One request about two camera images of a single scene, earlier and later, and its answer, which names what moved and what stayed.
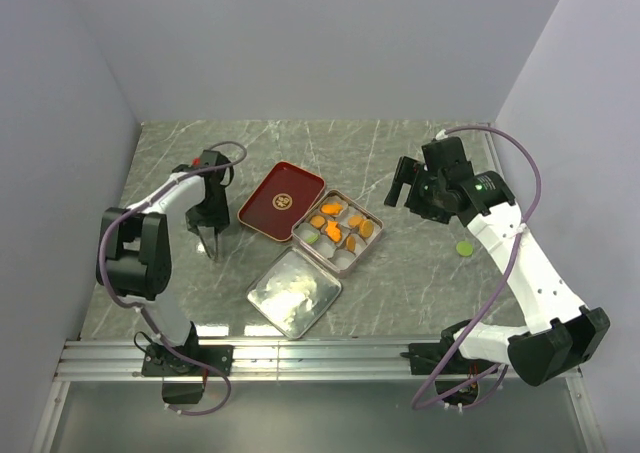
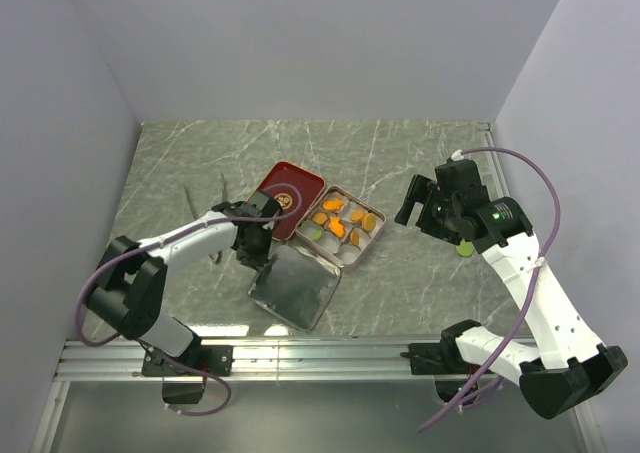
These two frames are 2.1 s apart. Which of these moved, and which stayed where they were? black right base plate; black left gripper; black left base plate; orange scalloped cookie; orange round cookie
Moved: black left gripper; orange round cookie
Stayed: black right base plate; black left base plate; orange scalloped cookie
